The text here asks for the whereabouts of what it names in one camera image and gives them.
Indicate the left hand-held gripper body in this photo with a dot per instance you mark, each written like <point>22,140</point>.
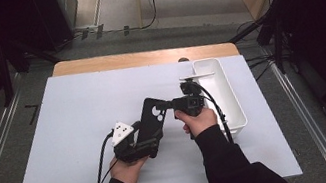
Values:
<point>129,150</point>

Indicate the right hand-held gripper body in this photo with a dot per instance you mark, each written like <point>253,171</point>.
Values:
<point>190,100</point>

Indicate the black phone case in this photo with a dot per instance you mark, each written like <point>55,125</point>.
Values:
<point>152,120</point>

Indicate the white plastic bin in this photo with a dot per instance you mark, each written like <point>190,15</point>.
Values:
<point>227,93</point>

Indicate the person's left hand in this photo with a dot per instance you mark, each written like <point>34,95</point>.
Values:
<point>128,173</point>

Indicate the person's right hand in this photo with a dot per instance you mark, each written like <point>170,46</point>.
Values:
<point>200,122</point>

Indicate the dark round table grommet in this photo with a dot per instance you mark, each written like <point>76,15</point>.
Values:
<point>183,59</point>

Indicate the white board sheet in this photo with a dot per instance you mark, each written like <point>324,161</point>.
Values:
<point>67,138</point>

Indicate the black metal stand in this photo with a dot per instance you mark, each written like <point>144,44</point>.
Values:
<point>277,41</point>
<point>5,75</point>

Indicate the black cabinet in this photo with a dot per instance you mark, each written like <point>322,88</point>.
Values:
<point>51,16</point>

